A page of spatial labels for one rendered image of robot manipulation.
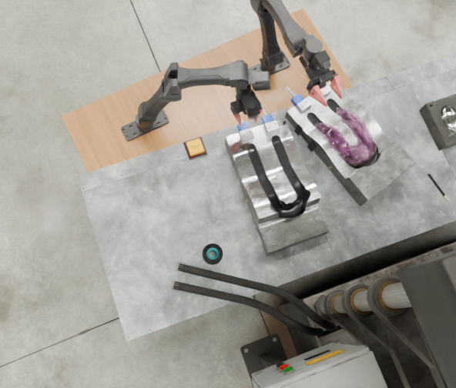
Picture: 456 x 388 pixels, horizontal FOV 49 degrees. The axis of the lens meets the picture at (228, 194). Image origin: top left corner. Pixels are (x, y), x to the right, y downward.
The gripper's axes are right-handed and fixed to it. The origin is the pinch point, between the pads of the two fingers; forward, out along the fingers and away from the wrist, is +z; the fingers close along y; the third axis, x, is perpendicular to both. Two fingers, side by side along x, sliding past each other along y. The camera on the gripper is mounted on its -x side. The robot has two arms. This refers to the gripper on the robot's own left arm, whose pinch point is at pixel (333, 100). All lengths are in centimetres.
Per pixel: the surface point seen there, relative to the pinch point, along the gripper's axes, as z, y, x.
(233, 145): -9.3, -32.6, 30.8
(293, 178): 14.1, -18.3, 28.9
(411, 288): 58, -36, -67
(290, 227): 30, -28, 33
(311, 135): 0.9, -1.4, 32.2
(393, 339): 76, -28, -11
